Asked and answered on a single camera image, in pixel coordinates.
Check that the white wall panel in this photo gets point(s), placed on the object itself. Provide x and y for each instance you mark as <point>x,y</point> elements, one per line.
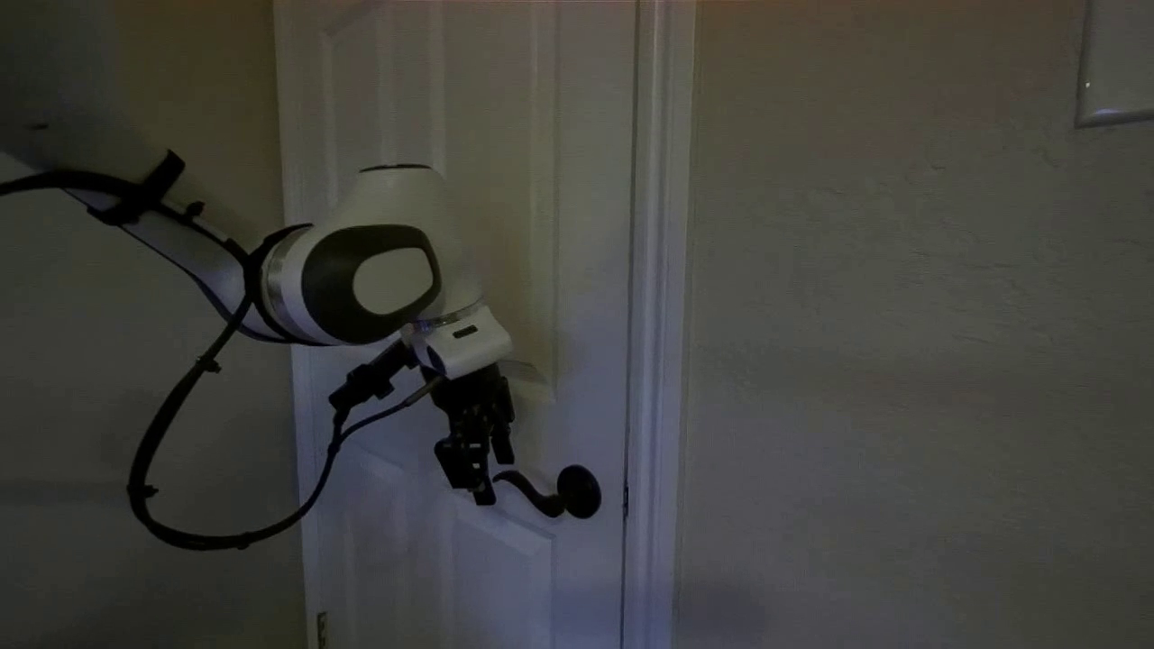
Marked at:
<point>1117,68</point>

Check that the dark lever door handle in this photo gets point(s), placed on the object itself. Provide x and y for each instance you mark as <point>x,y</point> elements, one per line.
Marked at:
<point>573,491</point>

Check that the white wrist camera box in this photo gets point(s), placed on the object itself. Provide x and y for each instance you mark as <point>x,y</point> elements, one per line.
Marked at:
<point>461,345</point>

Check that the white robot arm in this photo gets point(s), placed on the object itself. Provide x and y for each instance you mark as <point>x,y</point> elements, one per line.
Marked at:
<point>386,268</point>

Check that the white door frame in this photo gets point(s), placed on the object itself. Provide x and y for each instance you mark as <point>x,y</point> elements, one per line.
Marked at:
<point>666,80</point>

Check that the white panelled door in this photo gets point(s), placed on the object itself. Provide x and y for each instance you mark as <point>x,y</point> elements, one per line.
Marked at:
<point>529,111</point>

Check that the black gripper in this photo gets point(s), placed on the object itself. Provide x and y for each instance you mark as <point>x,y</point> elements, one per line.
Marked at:
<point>479,431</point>

